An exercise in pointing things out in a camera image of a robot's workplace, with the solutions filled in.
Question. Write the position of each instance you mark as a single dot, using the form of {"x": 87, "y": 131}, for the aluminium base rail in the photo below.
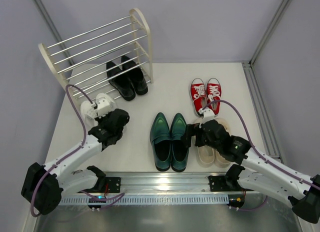
{"x": 164, "y": 183}

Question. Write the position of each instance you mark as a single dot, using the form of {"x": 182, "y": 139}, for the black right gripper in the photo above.
{"x": 197, "y": 134}

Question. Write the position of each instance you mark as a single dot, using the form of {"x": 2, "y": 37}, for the aluminium right frame rail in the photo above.
{"x": 270, "y": 142}

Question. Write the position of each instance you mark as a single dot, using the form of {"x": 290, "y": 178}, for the slotted grey cable duct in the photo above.
{"x": 147, "y": 199}

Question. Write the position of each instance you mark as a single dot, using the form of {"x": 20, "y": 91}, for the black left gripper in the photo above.
{"x": 100, "y": 119}

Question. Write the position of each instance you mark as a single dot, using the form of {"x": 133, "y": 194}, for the red canvas sneaker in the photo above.
{"x": 214, "y": 93}
{"x": 198, "y": 95}

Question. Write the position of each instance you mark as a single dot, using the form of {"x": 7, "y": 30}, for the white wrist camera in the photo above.
{"x": 104, "y": 105}
{"x": 208, "y": 115}

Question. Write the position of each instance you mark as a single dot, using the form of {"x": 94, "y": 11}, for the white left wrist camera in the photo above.
{"x": 104, "y": 105}

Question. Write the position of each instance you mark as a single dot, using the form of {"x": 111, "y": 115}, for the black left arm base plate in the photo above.
{"x": 106, "y": 185}

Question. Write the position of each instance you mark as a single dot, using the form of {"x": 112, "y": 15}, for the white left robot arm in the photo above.
{"x": 46, "y": 185}

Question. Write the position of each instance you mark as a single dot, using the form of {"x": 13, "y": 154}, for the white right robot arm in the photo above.
{"x": 254, "y": 170}

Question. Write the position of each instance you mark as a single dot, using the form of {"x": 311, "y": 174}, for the white sneaker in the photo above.
{"x": 87, "y": 113}

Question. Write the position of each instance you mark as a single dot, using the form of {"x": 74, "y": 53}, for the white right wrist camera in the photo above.
{"x": 208, "y": 115}

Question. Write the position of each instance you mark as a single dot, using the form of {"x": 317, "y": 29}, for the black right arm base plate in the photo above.
{"x": 217, "y": 183}

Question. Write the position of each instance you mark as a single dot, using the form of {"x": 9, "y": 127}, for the white metal shoe shelf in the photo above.
{"x": 81, "y": 60}

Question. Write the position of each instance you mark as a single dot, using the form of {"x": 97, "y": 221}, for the beige lace sneaker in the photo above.
{"x": 220, "y": 161}
{"x": 205, "y": 156}

